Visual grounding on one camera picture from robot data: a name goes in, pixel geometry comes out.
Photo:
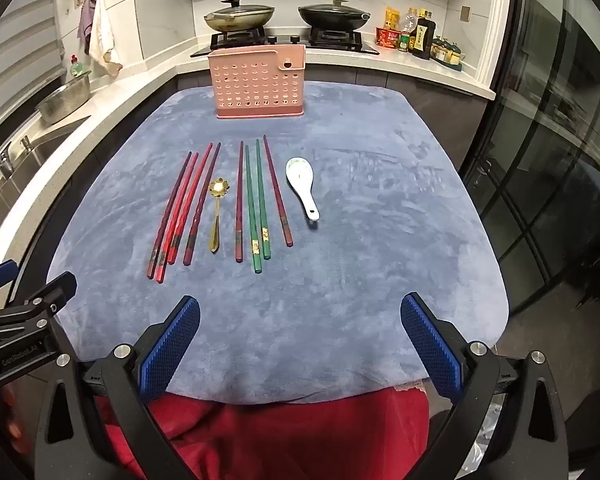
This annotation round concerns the dark soy sauce bottle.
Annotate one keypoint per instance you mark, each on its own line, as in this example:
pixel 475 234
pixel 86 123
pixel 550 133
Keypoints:
pixel 422 37

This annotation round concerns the red cloth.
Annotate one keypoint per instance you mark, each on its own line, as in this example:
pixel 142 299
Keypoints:
pixel 290 435

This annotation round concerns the metal basin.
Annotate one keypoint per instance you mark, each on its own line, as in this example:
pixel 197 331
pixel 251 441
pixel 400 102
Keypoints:
pixel 62 100

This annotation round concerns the beige pan with glass lid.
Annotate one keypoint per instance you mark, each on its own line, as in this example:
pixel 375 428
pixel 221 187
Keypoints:
pixel 240 16

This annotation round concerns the black gas stove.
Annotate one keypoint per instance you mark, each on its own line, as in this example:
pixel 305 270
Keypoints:
pixel 285 46

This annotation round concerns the bronze wall outlet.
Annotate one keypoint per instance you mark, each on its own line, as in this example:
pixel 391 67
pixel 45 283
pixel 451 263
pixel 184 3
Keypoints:
pixel 466 14

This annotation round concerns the yellow seasoning packet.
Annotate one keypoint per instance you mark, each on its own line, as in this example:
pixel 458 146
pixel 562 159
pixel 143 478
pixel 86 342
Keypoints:
pixel 391 17

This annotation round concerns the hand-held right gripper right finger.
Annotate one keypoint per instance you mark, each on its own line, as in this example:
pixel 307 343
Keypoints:
pixel 432 345

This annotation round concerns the white window blind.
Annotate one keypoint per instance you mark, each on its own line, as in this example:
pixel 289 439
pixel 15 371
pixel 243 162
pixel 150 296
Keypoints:
pixel 15 50

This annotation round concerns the red instant noodle cup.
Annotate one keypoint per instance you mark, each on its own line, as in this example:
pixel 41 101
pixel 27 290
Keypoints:
pixel 387 38

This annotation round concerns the small green capped jar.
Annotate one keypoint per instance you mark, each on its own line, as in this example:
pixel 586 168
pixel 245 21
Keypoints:
pixel 404 44

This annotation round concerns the blue plush mat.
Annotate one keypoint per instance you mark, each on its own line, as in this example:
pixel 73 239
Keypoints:
pixel 355 240

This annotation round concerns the black framed glass door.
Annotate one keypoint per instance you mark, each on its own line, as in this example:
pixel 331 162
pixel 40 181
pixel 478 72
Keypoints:
pixel 555 135

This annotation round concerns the purple hanging cloth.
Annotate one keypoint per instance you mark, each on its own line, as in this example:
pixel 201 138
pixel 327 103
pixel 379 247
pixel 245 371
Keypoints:
pixel 86 22

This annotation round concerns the green chopstick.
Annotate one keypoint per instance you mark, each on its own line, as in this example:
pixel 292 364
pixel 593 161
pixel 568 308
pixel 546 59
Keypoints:
pixel 262 200
pixel 251 210

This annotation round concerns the black wok with lid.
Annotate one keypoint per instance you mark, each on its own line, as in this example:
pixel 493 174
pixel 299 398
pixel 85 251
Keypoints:
pixel 332 15

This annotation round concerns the green dish soap bottle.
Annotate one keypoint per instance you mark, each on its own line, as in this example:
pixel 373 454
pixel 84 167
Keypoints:
pixel 78 67

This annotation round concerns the dark red chopstick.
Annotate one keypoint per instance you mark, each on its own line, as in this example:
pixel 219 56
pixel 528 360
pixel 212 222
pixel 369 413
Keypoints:
pixel 203 203
pixel 239 200
pixel 277 190
pixel 170 215

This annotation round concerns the steel kitchen sink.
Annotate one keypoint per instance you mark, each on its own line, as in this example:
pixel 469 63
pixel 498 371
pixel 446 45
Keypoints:
pixel 55 137

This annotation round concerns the pink perforated utensil holder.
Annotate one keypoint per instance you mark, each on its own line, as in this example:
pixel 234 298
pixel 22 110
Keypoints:
pixel 257 82

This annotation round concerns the spice jar rack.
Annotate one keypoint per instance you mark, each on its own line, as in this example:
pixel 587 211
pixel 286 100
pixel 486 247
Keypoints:
pixel 448 52

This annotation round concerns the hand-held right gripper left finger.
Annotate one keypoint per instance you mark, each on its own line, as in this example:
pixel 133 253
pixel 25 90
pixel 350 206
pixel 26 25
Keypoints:
pixel 172 345

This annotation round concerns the clear bottle with yellow cap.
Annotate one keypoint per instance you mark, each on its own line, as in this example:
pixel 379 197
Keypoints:
pixel 410 22

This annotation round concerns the white hanging towel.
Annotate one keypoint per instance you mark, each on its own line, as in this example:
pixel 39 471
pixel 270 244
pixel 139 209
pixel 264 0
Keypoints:
pixel 104 35

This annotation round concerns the gold metal spoon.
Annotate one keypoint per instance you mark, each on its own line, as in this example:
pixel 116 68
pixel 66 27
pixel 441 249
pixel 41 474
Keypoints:
pixel 218 188

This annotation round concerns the white ceramic spoon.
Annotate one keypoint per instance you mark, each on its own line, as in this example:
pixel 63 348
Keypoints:
pixel 296 172

